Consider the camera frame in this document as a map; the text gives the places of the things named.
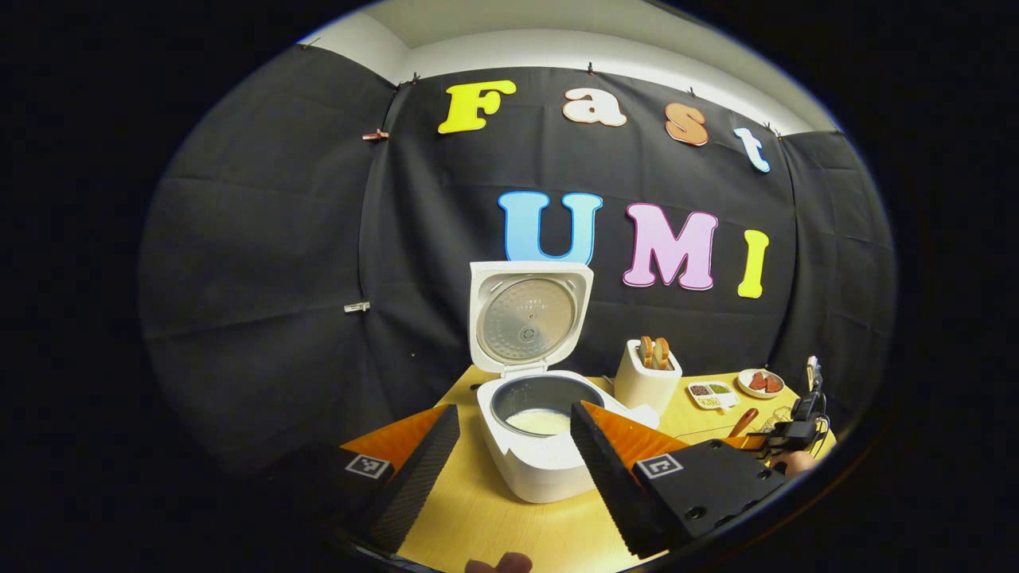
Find white divided bean dish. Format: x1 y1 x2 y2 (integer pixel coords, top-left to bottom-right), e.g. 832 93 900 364
687 381 741 411

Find black backdrop cloth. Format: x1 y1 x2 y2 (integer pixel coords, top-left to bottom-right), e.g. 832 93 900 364
139 44 896 478

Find white rice heap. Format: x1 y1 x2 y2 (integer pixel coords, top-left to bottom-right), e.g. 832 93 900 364
506 408 572 436

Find white rice cooker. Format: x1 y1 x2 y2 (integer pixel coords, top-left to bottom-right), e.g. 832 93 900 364
468 260 660 504

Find small white round plate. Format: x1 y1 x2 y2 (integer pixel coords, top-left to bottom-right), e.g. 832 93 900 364
737 368 786 399

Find white toaster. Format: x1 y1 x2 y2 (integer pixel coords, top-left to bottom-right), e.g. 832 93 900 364
614 339 683 415

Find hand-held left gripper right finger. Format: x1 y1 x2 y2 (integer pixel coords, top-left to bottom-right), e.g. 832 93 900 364
569 400 813 559

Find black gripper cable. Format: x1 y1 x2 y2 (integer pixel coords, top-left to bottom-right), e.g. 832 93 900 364
812 386 832 446

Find metal wire chopstick holder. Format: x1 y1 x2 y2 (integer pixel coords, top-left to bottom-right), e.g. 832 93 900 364
748 406 797 440

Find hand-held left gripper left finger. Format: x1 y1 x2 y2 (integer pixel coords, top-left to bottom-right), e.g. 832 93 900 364
239 403 462 555

